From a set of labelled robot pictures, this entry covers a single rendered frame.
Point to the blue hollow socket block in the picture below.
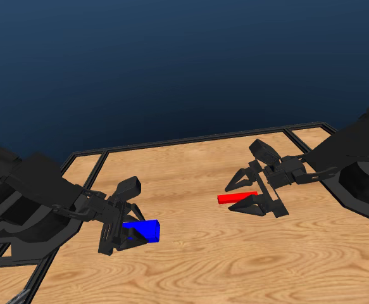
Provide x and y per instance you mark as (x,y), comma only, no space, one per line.
(146,229)

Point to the thin red peg bar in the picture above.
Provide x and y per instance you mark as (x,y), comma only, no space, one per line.
(231,198)

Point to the black table frame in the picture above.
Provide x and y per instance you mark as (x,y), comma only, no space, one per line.
(95,171)

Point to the silver aluminium rail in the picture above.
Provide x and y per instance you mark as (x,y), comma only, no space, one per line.
(19,295)

